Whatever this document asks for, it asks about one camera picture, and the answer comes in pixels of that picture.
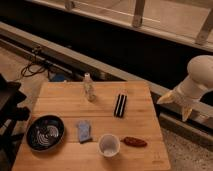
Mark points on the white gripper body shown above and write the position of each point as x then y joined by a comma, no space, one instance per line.
181,99

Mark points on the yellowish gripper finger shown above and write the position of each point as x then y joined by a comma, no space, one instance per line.
186,111
166,98

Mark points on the black white striped eraser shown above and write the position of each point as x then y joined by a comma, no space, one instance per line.
120,105

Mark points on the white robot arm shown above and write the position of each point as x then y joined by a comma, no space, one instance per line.
196,84

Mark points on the white ceramic cup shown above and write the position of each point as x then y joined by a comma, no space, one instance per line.
109,145

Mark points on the brown oblong food item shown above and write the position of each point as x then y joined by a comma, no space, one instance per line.
135,142

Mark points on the clear plastic bottle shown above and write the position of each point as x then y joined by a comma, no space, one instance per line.
88,87

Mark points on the blue cloth piece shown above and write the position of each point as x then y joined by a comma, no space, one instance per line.
83,130

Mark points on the blue object on floor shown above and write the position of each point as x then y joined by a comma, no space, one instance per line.
58,78

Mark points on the dark patterned bowl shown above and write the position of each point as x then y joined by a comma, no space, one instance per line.
45,133

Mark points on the black tripod stand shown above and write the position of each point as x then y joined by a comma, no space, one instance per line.
10,97

